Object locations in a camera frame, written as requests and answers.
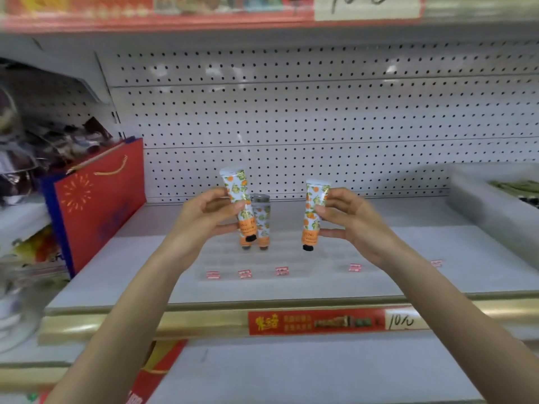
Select person's left hand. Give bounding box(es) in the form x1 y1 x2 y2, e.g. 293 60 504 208
168 188 248 272

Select person's right hand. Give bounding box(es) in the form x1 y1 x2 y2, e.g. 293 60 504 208
314 187 406 270

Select orange print hand cream tube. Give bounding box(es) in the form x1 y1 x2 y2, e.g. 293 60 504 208
219 167 258 249
251 194 273 249
302 179 332 252

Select person's left forearm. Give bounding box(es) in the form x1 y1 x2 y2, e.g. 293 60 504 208
44 247 198 404

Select person's right forearm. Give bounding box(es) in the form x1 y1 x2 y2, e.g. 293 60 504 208
381 244 539 404

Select clear plastic display tray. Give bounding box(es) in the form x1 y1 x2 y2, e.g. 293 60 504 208
195 229 385 283

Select white pegboard back panel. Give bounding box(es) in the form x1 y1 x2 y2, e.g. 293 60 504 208
95 40 539 203

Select red shelf price label strip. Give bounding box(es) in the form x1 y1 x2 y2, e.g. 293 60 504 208
248 308 428 336
0 0 427 29

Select red paper bag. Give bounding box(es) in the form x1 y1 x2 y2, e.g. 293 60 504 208
38 340 188 404

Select green items in tray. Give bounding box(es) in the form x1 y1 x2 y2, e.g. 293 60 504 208
488 180 539 204

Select yellow orange packet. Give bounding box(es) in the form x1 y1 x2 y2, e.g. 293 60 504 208
12 226 61 265

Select pile of clear wrapped goods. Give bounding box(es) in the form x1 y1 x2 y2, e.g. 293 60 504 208
0 59 125 208

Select clear glassware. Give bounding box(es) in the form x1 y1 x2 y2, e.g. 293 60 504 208
0 258 49 354

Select red gift bag gold handle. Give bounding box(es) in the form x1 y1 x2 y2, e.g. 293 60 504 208
40 137 147 278

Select gold shelf edge rail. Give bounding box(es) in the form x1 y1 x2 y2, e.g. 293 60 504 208
37 296 539 346

